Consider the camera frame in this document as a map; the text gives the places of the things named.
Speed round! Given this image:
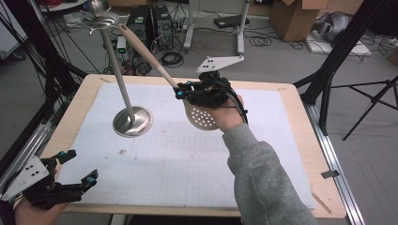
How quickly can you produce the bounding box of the white round table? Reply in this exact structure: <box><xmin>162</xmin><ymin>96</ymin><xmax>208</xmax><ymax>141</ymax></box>
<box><xmin>37</xmin><ymin>0</ymin><xmax>89</xmax><ymax>13</ymax></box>

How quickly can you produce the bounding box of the small white adapter box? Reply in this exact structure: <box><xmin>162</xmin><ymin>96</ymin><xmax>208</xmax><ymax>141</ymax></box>
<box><xmin>115</xmin><ymin>36</ymin><xmax>128</xmax><ymax>54</ymax></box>

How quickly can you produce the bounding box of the white grid mat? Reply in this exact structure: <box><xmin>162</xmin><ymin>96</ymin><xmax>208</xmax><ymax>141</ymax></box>
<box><xmin>57</xmin><ymin>82</ymin><xmax>317</xmax><ymax>210</ymax></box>

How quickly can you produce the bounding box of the black metal frame stand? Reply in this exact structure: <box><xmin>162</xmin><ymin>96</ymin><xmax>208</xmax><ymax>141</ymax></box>
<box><xmin>294</xmin><ymin>0</ymin><xmax>389</xmax><ymax>137</ymax></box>
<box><xmin>0</xmin><ymin>0</ymin><xmax>89</xmax><ymax>126</ymax></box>

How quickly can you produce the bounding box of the black wrist strap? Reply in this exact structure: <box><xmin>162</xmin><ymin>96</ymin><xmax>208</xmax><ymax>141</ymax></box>
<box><xmin>0</xmin><ymin>200</ymin><xmax>17</xmax><ymax>225</ymax></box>

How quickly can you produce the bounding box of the black computer tower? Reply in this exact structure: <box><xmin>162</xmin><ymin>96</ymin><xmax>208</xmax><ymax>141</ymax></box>
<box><xmin>151</xmin><ymin>5</ymin><xmax>174</xmax><ymax>51</ymax></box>
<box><xmin>126</xmin><ymin>5</ymin><xmax>153</xmax><ymax>58</ymax></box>

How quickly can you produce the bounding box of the black tripod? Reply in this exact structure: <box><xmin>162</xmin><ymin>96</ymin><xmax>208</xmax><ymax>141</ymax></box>
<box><xmin>331</xmin><ymin>74</ymin><xmax>398</xmax><ymax>142</ymax></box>

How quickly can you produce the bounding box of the thin black cable loop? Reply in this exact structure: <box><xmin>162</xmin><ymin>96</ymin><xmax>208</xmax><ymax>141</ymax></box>
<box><xmin>248</xmin><ymin>36</ymin><xmax>273</xmax><ymax>48</ymax></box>

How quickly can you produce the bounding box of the black coiled cable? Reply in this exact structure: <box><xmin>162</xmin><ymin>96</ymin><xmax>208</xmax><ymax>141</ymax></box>
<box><xmin>161</xmin><ymin>51</ymin><xmax>185</xmax><ymax>68</ymax></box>

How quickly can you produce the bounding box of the metal utensil stand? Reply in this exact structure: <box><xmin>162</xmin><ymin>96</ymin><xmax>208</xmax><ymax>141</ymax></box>
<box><xmin>80</xmin><ymin>0</ymin><xmax>154</xmax><ymax>139</ymax></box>

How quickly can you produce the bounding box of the white flat board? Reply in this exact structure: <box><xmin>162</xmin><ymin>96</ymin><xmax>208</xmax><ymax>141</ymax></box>
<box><xmin>304</xmin><ymin>38</ymin><xmax>374</xmax><ymax>58</ymax></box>

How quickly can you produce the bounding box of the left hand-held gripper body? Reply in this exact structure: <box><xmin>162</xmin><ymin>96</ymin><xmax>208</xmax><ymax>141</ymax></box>
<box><xmin>0</xmin><ymin>155</ymin><xmax>85</xmax><ymax>211</ymax></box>

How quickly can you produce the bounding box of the black flat device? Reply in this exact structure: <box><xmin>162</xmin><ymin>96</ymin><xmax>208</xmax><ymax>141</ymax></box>
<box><xmin>213</xmin><ymin>13</ymin><xmax>251</xmax><ymax>30</ymax></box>

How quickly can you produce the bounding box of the person's right hand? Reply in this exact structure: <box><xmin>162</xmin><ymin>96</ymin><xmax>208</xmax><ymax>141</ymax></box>
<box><xmin>203</xmin><ymin>94</ymin><xmax>246</xmax><ymax>133</ymax></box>

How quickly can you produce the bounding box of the thin wooden strip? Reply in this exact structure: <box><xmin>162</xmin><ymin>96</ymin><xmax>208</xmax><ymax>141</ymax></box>
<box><xmin>311</xmin><ymin>191</ymin><xmax>333</xmax><ymax>216</ymax></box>

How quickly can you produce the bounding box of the aluminium rail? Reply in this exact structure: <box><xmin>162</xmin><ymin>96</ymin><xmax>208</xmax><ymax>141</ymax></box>
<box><xmin>301</xmin><ymin>102</ymin><xmax>366</xmax><ymax>225</ymax></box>
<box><xmin>0</xmin><ymin>121</ymin><xmax>54</xmax><ymax>191</ymax></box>

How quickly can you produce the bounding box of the large cardboard box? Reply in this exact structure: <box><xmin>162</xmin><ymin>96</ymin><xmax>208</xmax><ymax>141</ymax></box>
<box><xmin>269</xmin><ymin>0</ymin><xmax>329</xmax><ymax>43</ymax></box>

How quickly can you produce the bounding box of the person's left hand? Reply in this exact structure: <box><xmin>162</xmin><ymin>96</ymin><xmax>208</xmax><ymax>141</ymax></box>
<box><xmin>13</xmin><ymin>200</ymin><xmax>69</xmax><ymax>225</ymax></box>

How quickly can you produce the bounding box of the grey plastic appliance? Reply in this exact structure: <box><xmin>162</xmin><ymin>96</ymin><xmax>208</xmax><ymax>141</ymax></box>
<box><xmin>313</xmin><ymin>11</ymin><xmax>353</xmax><ymax>43</ymax></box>

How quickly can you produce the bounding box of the white cabinet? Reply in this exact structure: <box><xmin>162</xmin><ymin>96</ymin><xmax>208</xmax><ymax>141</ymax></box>
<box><xmin>0</xmin><ymin>0</ymin><xmax>30</xmax><ymax>60</ymax></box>

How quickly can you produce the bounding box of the dark grey tape piece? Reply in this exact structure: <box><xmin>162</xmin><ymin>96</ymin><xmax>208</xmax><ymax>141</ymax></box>
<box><xmin>321</xmin><ymin>170</ymin><xmax>341</xmax><ymax>180</ymax></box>

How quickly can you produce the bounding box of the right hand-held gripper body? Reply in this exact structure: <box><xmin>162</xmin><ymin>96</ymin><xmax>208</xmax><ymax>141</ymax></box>
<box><xmin>187</xmin><ymin>54</ymin><xmax>245</xmax><ymax>109</ymax></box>

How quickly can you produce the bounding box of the beige slotted spatula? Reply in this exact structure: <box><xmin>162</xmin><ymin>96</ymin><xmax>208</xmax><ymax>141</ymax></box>
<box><xmin>117</xmin><ymin>22</ymin><xmax>220</xmax><ymax>131</ymax></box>

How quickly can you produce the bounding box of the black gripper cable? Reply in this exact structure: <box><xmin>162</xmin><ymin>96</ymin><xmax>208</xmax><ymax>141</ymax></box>
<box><xmin>219</xmin><ymin>79</ymin><xmax>250</xmax><ymax>125</ymax></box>

